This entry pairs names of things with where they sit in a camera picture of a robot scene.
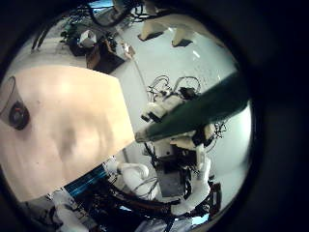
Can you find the white stand foot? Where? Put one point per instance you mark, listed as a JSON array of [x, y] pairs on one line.
[[181, 36], [151, 29]]

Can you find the black object on table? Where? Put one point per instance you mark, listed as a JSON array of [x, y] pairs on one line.
[[17, 112]]

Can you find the white box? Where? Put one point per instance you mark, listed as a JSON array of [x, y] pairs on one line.
[[88, 38]]

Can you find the dark box on floor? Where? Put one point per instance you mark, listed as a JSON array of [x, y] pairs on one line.
[[103, 57]]

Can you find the blue rail under table edge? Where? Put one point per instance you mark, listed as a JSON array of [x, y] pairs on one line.
[[85, 181]]

